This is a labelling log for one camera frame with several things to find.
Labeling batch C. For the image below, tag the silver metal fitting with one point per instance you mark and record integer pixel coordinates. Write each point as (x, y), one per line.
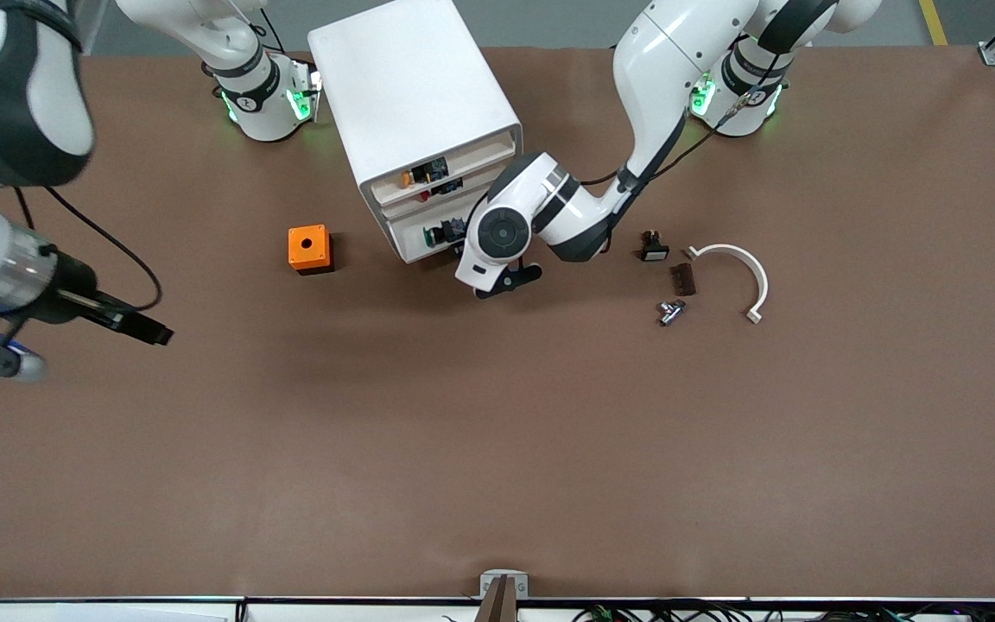
(670, 312)

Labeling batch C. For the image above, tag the black switch with white face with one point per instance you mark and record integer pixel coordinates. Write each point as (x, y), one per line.
(655, 249)

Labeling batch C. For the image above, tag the brown terminal block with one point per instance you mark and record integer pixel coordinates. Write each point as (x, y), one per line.
(685, 280)

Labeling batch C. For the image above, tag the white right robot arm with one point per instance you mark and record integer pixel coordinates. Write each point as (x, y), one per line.
(264, 112)

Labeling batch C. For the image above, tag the green push button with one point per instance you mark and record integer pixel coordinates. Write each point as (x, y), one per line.
(444, 233)

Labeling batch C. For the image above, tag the white plastic drawer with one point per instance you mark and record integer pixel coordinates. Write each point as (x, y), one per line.
(480, 162)
(407, 238)
(472, 184)
(420, 252)

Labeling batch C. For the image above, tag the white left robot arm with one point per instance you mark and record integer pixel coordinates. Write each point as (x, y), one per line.
(662, 52)

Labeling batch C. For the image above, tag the white curved plastic bracket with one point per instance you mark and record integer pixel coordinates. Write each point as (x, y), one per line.
(755, 272)

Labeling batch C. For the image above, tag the orange black part in drawer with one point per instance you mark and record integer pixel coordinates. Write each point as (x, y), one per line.
(424, 175)

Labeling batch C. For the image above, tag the orange button enclosure box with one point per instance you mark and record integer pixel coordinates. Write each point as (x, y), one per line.
(307, 246)

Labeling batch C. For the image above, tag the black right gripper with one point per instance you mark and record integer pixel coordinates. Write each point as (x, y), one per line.
(72, 289)

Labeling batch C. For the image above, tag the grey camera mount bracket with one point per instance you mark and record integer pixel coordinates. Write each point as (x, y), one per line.
(503, 586)

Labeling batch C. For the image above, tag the white drawer cabinet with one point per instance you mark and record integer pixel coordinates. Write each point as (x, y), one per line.
(411, 78)

